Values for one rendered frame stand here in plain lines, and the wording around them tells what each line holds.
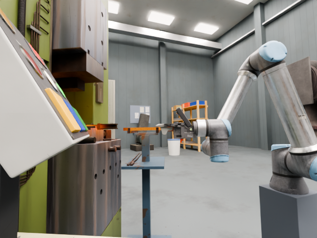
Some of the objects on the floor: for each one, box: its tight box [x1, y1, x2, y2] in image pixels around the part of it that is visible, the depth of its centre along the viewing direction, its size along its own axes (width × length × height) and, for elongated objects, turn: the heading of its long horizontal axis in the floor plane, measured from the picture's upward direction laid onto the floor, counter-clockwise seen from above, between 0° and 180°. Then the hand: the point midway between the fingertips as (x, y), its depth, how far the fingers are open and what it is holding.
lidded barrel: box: [167, 139, 181, 155], centre depth 635 cm, size 48×51×59 cm
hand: (157, 124), depth 89 cm, fingers closed
